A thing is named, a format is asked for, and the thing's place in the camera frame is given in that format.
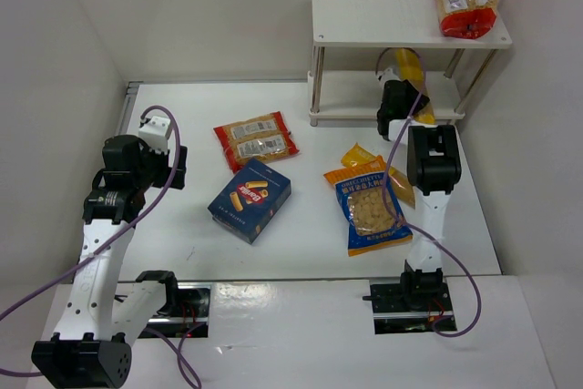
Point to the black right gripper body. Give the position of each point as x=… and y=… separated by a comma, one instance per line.
x=411, y=95

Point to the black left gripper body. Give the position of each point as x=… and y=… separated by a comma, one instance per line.
x=176, y=167

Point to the yellow spaghetti bag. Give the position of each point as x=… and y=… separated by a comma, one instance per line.
x=403, y=190
x=410, y=70

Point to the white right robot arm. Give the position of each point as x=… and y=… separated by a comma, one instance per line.
x=433, y=169

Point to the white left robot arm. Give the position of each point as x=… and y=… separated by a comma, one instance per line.
x=91, y=344

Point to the blue Barilla pasta box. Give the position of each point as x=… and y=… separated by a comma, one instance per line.
x=246, y=205

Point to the white two-tier shelf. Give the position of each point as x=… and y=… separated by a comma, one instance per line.
x=354, y=95

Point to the red pasta bag on shelf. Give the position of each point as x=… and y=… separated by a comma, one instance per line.
x=466, y=19

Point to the red clear macaroni bag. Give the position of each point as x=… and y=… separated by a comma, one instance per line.
x=265, y=138

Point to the blue orange orecchiette bag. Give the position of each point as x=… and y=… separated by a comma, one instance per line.
x=368, y=203

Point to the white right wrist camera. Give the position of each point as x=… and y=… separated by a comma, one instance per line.
x=387, y=75

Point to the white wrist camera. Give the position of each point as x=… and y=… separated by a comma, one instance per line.
x=387, y=75
x=155, y=131

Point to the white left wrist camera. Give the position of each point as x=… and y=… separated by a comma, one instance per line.
x=155, y=131

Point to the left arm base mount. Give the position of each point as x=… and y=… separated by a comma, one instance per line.
x=178, y=311

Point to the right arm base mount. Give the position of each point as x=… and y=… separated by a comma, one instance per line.
x=394, y=313

